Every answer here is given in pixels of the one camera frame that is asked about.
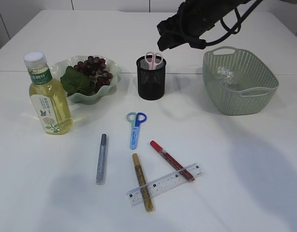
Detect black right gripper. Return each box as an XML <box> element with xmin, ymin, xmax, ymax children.
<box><xmin>157</xmin><ymin>0</ymin><xmax>236</xmax><ymax>51</ymax></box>

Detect pink capped scissors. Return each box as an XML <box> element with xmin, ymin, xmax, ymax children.
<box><xmin>144</xmin><ymin>51</ymin><xmax>163</xmax><ymax>70</ymax></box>

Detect clear plastic sheet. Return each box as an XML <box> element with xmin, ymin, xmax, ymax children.
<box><xmin>216</xmin><ymin>67</ymin><xmax>238</xmax><ymax>88</ymax></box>

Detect blue capped scissors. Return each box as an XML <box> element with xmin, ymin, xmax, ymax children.
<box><xmin>126</xmin><ymin>112</ymin><xmax>147</xmax><ymax>150</ymax></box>

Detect purple grape bunch with leaves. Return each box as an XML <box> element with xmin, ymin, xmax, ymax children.
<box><xmin>60</xmin><ymin>56</ymin><xmax>113</xmax><ymax>96</ymax></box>

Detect yellow tea bottle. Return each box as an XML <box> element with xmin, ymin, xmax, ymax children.
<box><xmin>24</xmin><ymin>51</ymin><xmax>73</xmax><ymax>135</ymax></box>

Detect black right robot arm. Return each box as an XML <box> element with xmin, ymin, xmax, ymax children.
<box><xmin>157</xmin><ymin>0</ymin><xmax>261</xmax><ymax>51</ymax></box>

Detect black mesh pen holder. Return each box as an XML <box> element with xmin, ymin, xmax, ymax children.
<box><xmin>136</xmin><ymin>56</ymin><xmax>166</xmax><ymax>101</ymax></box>

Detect green woven plastic basket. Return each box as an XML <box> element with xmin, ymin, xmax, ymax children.
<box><xmin>203</xmin><ymin>46</ymin><xmax>279</xmax><ymax>116</ymax></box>

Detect green wavy glass plate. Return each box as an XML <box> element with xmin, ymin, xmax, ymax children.
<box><xmin>50</xmin><ymin>55</ymin><xmax>121</xmax><ymax>102</ymax></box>

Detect red glitter pen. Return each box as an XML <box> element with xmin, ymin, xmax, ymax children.
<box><xmin>150</xmin><ymin>140</ymin><xmax>195</xmax><ymax>182</ymax></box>

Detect silver glitter pen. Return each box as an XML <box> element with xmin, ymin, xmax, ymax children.
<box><xmin>95</xmin><ymin>134</ymin><xmax>107</xmax><ymax>185</ymax></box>

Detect clear plastic ruler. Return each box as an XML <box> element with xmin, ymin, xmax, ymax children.
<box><xmin>126</xmin><ymin>163</ymin><xmax>204</xmax><ymax>206</ymax></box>

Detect gold glitter pen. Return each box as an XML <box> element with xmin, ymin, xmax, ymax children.
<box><xmin>132</xmin><ymin>153</ymin><xmax>153</xmax><ymax>212</ymax></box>

